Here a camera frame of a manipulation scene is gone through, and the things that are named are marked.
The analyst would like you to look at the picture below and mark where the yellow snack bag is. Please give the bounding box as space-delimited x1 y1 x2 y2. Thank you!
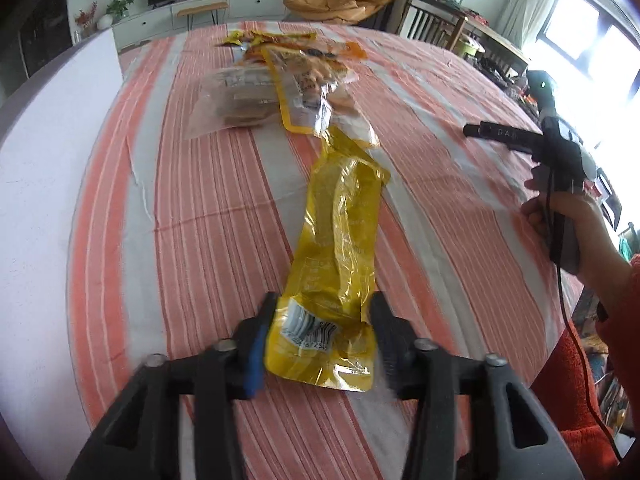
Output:
265 127 390 392

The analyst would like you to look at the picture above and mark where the right forearm orange sleeve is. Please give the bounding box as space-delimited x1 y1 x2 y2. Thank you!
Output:
528 253 640 480

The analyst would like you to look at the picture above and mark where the person's right hand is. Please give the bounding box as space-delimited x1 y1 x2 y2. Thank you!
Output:
521 166 631 296

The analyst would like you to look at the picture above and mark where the dark wooden dining chair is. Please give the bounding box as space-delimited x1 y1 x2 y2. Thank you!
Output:
396 0 468 51

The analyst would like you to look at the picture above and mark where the striped orange tablecloth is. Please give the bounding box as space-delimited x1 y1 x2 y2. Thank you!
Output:
67 25 582 479

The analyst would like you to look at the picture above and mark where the yellow-trimmed clear snack bag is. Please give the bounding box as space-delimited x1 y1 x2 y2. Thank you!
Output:
260 46 380 148

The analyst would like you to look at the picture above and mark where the orange lounge chair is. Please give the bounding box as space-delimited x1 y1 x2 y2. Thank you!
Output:
283 0 394 25

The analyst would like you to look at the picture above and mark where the orange snack bag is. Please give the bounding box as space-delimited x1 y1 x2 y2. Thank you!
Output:
242 38 368 62

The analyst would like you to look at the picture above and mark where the clear bag of brown biscuits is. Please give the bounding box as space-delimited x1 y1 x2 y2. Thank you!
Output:
184 65 281 140

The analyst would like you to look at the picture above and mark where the white storage box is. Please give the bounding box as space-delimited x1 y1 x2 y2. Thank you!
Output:
1 32 122 479

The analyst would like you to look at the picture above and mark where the small yellow snack packet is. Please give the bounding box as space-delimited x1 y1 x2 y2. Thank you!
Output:
218 30 317 47

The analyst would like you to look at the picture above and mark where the small wooden bench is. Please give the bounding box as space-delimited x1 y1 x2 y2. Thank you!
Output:
175 0 229 30

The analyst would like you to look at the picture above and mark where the white TV cabinet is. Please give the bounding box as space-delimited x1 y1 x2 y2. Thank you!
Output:
112 0 286 51

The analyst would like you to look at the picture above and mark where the red flower vase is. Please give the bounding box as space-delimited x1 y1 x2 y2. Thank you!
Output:
74 1 98 39

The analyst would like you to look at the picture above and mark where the dark wooden cabinet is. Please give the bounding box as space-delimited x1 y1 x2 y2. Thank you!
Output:
1 0 73 102

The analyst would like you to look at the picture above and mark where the potted plant left of TV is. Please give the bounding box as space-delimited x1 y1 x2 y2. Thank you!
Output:
105 0 136 23

